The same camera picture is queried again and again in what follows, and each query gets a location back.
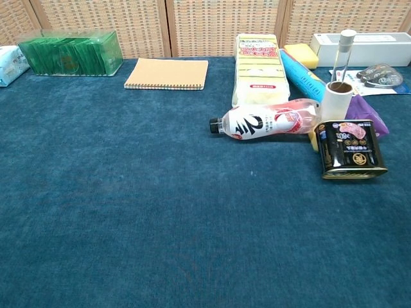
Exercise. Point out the transparent test tube white cap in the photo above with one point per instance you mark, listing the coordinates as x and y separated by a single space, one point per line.
347 38

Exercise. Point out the yellow cloth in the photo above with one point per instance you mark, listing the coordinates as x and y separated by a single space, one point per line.
313 141

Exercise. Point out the pink white plastic bottle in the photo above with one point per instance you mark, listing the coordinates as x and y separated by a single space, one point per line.
257 125

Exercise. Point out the blue table cloth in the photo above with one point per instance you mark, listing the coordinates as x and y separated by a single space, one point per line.
128 192

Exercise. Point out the orange spiral notebook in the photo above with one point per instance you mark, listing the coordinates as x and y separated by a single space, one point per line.
167 72

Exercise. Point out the yellow sponge multipack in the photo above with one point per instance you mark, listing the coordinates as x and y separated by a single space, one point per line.
260 73

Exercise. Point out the blue cling film roll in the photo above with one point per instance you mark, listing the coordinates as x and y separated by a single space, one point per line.
302 77

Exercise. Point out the woven folding screen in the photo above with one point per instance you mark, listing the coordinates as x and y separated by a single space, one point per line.
218 25

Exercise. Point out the white paper roll cardboard core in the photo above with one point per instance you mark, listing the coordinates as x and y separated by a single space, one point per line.
334 106

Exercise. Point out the yellow sponge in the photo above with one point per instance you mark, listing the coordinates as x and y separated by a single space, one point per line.
302 54

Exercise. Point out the black luncheon meat can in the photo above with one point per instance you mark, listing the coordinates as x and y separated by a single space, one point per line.
350 150

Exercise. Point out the purple box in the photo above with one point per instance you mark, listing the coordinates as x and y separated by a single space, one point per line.
366 110

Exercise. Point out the clear box of green sachets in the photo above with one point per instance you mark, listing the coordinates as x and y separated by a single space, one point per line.
70 54

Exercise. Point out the correction tape blister pack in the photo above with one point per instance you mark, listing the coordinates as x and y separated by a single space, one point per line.
379 78

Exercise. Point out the white power strip box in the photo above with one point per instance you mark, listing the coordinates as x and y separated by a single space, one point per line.
379 48

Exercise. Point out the light blue wet wipes pack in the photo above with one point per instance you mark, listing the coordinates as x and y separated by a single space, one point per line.
11 64

